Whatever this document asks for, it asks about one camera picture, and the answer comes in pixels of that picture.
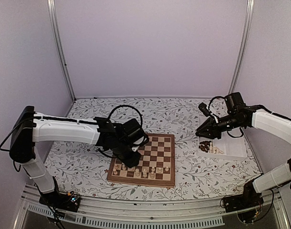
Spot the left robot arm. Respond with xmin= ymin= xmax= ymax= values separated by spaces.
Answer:
xmin=0 ymin=106 xmax=149 ymax=207

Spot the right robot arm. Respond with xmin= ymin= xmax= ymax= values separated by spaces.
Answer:
xmin=196 ymin=92 xmax=291 ymax=208

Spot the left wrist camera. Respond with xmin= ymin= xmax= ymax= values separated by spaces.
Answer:
xmin=131 ymin=146 xmax=139 ymax=152

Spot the aluminium frame post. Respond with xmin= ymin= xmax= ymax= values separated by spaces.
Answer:
xmin=228 ymin=0 xmax=255 ymax=94
xmin=47 ymin=0 xmax=76 ymax=102

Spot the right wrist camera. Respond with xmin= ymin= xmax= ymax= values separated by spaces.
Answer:
xmin=198 ymin=103 xmax=218 ymax=118

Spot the white plastic tray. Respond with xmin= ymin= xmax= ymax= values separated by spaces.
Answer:
xmin=195 ymin=115 xmax=248 ymax=161

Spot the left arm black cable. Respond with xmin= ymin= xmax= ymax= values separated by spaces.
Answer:
xmin=109 ymin=104 xmax=144 ymax=127

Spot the wooden chess board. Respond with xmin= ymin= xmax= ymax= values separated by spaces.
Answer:
xmin=107 ymin=134 xmax=175 ymax=188

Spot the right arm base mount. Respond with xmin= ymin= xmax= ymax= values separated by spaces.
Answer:
xmin=220 ymin=193 xmax=264 ymax=224

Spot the left aluminium frame post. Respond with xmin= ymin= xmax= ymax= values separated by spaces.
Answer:
xmin=47 ymin=0 xmax=76 ymax=102

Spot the front aluminium rail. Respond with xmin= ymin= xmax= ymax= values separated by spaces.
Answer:
xmin=13 ymin=185 xmax=291 ymax=229

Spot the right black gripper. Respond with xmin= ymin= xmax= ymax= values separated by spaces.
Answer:
xmin=196 ymin=113 xmax=243 ymax=140

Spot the right aluminium frame post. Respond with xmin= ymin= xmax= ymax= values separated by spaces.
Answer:
xmin=228 ymin=0 xmax=255 ymax=94

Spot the light queen piece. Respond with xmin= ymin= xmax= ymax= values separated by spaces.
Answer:
xmin=134 ymin=168 xmax=140 ymax=177

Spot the light king piece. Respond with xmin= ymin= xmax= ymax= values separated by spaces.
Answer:
xmin=142 ymin=168 xmax=148 ymax=178

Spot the floral patterned table mat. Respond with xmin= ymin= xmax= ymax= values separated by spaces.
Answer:
xmin=45 ymin=98 xmax=260 ymax=201

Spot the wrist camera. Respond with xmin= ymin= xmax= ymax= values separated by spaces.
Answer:
xmin=198 ymin=103 xmax=218 ymax=118
xmin=131 ymin=146 xmax=139 ymax=152

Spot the light bishop piece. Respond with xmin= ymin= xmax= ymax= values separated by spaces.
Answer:
xmin=149 ymin=171 xmax=155 ymax=179

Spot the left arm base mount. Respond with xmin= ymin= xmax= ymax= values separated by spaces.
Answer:
xmin=40 ymin=191 xmax=81 ymax=212

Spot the pile of dark chess pieces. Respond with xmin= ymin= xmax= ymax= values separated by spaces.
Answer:
xmin=199 ymin=141 xmax=213 ymax=153

